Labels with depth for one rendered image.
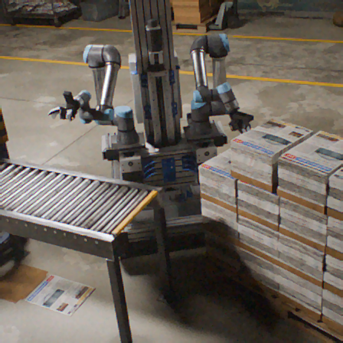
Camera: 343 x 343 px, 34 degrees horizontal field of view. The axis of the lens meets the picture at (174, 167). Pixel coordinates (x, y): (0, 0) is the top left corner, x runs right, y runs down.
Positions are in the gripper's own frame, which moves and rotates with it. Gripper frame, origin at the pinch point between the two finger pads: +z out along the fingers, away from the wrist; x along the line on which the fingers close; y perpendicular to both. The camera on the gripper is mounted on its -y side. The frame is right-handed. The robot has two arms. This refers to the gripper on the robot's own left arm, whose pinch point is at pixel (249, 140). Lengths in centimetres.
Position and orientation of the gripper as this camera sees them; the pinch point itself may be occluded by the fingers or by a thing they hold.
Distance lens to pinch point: 322.2
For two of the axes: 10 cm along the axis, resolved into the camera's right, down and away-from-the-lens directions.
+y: -5.6, 1.8, 8.1
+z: 4.2, 9.0, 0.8
